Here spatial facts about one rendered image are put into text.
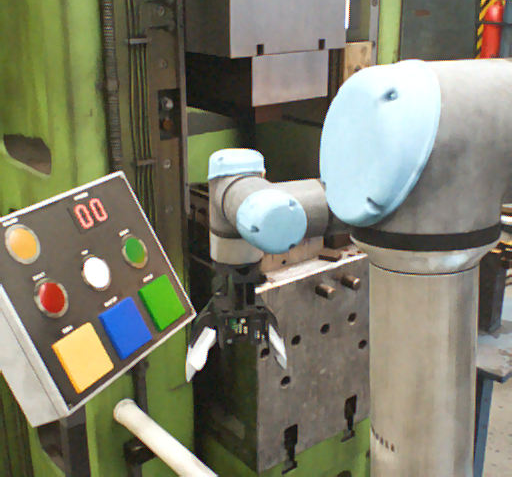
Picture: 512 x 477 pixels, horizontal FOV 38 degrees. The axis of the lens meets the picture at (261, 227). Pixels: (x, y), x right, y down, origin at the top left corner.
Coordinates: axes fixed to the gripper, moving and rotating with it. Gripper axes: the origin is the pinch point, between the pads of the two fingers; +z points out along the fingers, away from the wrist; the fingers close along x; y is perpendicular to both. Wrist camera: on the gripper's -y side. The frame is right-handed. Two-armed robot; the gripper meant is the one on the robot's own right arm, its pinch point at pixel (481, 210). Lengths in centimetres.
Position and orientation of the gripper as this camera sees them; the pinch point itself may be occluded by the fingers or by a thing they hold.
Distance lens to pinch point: 133.3
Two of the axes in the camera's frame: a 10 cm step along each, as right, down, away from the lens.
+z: -6.3, -2.2, 7.4
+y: 0.3, 9.5, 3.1
